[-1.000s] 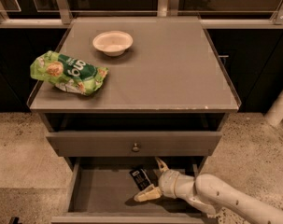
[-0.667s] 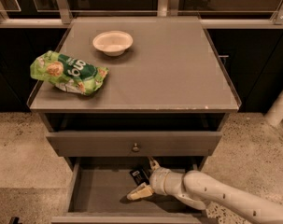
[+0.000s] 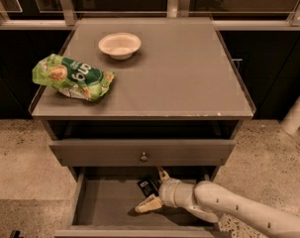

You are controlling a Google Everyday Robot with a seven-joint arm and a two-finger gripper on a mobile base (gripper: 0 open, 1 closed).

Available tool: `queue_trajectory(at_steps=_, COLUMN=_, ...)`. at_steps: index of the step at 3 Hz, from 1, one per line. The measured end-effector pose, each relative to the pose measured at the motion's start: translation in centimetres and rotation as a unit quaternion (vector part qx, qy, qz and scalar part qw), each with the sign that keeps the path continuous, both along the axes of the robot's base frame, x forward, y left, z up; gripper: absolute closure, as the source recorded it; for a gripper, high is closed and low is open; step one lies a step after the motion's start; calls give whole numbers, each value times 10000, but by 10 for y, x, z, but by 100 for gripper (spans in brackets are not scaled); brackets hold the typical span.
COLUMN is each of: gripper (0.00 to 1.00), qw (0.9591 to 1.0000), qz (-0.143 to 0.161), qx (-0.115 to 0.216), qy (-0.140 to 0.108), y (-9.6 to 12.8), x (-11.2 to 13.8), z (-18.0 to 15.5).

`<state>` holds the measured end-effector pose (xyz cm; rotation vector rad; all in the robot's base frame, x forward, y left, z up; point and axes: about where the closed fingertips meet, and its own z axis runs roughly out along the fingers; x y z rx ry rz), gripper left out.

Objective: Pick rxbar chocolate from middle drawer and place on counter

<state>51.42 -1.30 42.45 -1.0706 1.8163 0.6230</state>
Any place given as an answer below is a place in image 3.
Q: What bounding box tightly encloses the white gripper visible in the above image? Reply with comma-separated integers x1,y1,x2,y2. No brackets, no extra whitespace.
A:
135,167,197,213

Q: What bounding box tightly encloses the black rxbar chocolate bar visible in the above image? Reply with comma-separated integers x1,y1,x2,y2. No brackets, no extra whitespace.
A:
137,178,158,197

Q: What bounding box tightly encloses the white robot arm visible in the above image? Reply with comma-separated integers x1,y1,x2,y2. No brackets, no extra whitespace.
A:
135,167,300,238

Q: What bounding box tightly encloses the round metal drawer knob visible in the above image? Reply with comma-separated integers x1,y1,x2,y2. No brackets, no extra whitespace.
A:
140,152,149,162

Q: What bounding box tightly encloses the grey top drawer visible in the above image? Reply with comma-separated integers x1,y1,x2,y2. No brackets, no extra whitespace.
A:
50,139,236,167

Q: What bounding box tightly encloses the open grey middle drawer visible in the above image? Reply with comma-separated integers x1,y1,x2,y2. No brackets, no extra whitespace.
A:
53,167,231,238

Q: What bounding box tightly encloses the grey drawer cabinet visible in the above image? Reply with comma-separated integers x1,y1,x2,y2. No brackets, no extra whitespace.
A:
28,16,256,238

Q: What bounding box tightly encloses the green chip bag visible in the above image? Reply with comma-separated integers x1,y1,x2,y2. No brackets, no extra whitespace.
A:
32,54,115,102

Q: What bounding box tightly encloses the white paper bowl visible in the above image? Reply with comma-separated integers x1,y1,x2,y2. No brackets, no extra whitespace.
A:
98,33,142,60

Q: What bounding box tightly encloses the small black floor object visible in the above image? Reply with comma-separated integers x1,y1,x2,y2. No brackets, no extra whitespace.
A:
9,230,20,238

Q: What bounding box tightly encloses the white cylindrical post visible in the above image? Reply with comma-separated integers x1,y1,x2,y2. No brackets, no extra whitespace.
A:
281,96,300,134

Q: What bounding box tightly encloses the metal railing frame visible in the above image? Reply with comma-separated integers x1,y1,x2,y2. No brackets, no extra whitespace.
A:
0,0,300,31

